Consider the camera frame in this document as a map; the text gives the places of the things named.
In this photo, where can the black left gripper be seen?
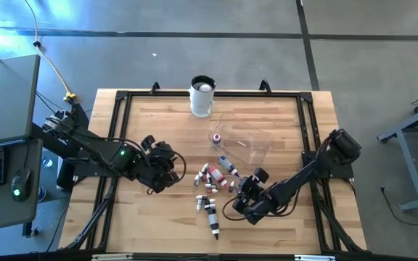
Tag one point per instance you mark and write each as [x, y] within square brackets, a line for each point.
[158, 166]

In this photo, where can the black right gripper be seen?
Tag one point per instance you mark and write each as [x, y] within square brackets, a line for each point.
[261, 175]

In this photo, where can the large blue food coloring bottle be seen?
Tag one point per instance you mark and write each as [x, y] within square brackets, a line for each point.
[226, 164]

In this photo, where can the large red food coloring bottle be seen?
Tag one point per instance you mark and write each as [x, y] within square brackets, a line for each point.
[216, 174]

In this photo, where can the large purple food coloring bottle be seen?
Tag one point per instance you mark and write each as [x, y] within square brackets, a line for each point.
[216, 138]

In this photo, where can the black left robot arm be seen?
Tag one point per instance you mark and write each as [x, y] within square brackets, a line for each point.
[100, 154]

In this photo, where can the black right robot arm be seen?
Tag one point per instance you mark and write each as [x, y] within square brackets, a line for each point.
[303, 177]

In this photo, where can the clear plastic bin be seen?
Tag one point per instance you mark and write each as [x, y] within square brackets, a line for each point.
[256, 145]

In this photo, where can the tall white cup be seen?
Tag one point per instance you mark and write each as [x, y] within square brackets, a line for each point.
[201, 105]

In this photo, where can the white ball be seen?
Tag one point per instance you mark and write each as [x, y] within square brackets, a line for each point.
[205, 87]

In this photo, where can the black computer mouse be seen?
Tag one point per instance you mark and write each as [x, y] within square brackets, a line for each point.
[21, 185]

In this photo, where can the grey desk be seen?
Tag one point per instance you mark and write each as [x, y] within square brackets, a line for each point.
[13, 217]

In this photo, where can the grey laptop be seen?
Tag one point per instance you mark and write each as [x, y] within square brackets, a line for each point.
[6, 98]

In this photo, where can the grey metal table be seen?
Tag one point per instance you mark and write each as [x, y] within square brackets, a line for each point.
[409, 159]

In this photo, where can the black aluminium table frame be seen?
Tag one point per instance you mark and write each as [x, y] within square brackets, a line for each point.
[252, 94]

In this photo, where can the silver metal bracket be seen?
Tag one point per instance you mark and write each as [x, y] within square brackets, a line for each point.
[111, 257]
[314, 258]

